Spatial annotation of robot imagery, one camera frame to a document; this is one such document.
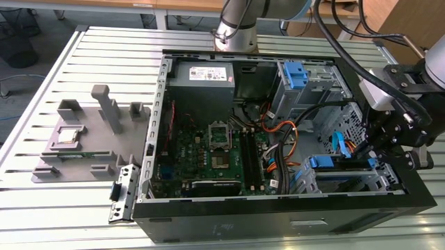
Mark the blue drive latch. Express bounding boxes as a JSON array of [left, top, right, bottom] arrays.
[[283, 61, 310, 90]]

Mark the black RAM slot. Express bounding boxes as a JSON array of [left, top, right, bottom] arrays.
[[249, 130, 260, 191], [244, 130, 253, 191], [241, 130, 249, 191], [253, 130, 264, 191]]

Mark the orange red wire bundle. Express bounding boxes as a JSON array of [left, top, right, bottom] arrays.
[[260, 120, 302, 180]]

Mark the silver disk bay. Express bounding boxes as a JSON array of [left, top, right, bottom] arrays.
[[300, 153, 395, 195]]

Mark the wooden cabinet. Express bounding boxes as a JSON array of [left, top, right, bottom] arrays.
[[352, 0, 445, 66]]

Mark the black wrist mount bracket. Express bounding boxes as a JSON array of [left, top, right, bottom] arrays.
[[367, 63, 445, 95]]

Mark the silver CPU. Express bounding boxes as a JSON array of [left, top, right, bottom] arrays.
[[57, 129, 78, 144]]

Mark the blue data wire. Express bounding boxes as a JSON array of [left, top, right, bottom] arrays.
[[331, 132, 351, 158]]

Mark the silver slot bracket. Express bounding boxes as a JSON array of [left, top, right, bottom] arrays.
[[106, 162, 141, 224]]

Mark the blue floor cable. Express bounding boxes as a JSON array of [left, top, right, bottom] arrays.
[[0, 73, 46, 123]]

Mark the black graphics card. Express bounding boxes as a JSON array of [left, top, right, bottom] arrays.
[[180, 179, 243, 198]]

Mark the grey parts rack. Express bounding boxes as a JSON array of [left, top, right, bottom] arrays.
[[30, 84, 152, 184]]

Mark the CPU socket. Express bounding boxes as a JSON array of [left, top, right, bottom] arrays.
[[211, 152, 232, 169]]

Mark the black PC case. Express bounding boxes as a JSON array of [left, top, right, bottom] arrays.
[[130, 48, 438, 244]]

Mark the red black twisted wire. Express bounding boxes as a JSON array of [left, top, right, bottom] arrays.
[[155, 99, 199, 158]]

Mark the green RAM stick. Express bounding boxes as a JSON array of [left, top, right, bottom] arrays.
[[41, 152, 109, 159]]

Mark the metal socket cover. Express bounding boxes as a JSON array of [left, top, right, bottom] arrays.
[[207, 121, 232, 153]]

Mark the grey power supply unit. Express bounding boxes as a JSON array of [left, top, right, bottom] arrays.
[[165, 61, 236, 126]]

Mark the silver drive cage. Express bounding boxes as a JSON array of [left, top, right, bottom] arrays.
[[269, 60, 352, 123]]

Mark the green motherboard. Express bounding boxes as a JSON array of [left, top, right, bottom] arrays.
[[152, 127, 279, 198]]

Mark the hard disk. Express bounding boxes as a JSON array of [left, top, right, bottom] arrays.
[[292, 154, 379, 193]]

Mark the yellow black cable bundle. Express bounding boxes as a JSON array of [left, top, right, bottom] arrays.
[[228, 114, 264, 131]]

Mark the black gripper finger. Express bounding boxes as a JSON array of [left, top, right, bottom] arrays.
[[354, 109, 400, 160], [376, 145, 434, 172]]

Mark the power wire black connector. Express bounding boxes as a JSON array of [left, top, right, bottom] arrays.
[[346, 140, 362, 156]]

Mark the black trash bin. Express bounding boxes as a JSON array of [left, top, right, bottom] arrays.
[[0, 7, 40, 69]]

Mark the blue video port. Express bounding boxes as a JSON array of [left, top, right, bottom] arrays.
[[109, 182, 122, 202]]

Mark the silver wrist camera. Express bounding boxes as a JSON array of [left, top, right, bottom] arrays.
[[358, 80, 400, 110]]

